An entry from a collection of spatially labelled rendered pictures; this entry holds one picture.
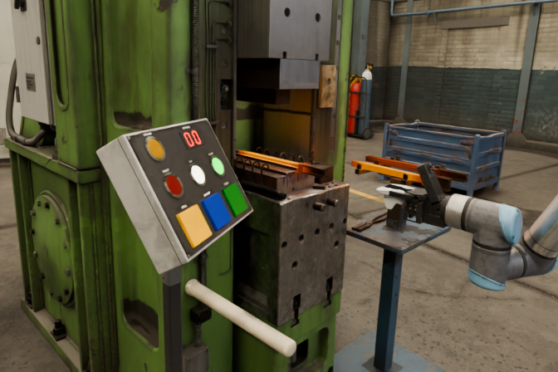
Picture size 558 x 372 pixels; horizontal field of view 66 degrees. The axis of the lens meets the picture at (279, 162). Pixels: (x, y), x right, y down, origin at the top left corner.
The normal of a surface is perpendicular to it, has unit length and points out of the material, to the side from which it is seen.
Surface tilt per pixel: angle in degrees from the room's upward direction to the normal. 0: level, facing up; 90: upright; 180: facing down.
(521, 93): 90
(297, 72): 90
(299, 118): 90
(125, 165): 90
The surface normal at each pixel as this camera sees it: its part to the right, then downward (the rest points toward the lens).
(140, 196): -0.32, 0.19
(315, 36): 0.72, 0.17
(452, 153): -0.74, 0.11
